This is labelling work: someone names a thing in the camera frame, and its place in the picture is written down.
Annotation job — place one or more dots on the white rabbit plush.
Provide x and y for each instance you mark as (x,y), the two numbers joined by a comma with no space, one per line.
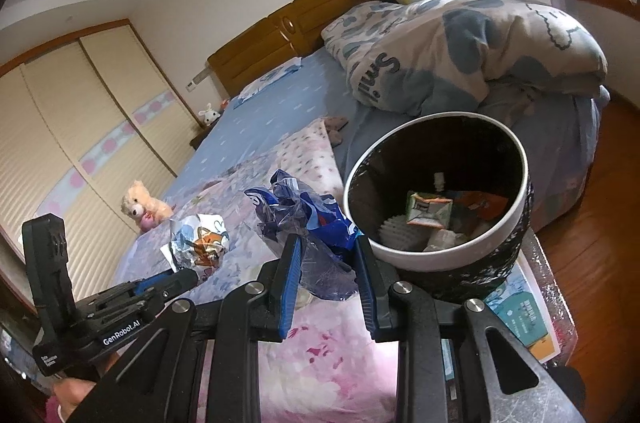
(209,115)

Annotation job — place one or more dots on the black white-rimmed trash can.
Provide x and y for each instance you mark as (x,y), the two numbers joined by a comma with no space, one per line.
(440,260)

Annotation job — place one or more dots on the white spiky ball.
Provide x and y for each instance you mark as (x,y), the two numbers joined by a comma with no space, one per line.
(390,233)

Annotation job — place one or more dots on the silver cartoon wrapper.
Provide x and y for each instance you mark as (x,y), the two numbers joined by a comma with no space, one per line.
(200,243)

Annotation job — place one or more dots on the blue white printed quilt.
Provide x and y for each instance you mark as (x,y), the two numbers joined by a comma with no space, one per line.
(450,53)

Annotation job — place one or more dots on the blue white pillow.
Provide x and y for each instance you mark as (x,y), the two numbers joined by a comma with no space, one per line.
(270,80)

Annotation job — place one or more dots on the green white packet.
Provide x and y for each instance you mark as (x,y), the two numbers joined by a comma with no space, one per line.
(430,208)

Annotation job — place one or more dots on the white wall switch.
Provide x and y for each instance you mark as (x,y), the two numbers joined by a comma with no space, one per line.
(190,85)

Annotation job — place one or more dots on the person's left hand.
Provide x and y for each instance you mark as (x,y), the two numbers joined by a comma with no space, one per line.
(72,393)

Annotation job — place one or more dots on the orange snack packet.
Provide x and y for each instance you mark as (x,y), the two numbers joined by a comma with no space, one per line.
(480,203)

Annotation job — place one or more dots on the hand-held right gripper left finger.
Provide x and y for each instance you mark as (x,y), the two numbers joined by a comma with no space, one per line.
(290,288)

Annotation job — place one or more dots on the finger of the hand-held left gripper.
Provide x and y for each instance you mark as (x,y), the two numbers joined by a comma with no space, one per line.
(175,285)
(150,282)

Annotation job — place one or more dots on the blue plastic wrapper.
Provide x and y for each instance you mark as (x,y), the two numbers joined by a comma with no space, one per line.
(320,223)

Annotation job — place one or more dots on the crumpled white paper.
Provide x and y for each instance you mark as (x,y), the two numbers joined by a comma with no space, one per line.
(445,239)

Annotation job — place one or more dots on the teal booklet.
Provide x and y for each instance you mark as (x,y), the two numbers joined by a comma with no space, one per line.
(520,318)

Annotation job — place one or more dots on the cream wardrobe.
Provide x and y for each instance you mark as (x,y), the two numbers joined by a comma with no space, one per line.
(75,113)

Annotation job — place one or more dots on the wooden nightstand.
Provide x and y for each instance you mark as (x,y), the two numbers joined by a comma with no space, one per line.
(200,138)

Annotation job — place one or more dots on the beige teddy bear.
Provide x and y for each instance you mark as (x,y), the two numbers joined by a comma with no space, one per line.
(142,203)

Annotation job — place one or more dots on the small brown cloth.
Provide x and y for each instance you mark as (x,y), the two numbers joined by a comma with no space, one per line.
(336,125)

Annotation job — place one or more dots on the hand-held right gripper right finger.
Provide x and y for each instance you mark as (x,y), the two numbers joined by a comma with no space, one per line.
(369,288)

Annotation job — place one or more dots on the bed with blue sheet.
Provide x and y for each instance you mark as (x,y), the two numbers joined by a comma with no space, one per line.
(260,123)

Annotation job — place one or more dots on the wooden headboard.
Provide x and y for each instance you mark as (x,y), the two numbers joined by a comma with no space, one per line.
(260,53)

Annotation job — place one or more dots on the pink floral blanket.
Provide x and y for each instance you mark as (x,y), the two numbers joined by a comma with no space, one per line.
(320,373)

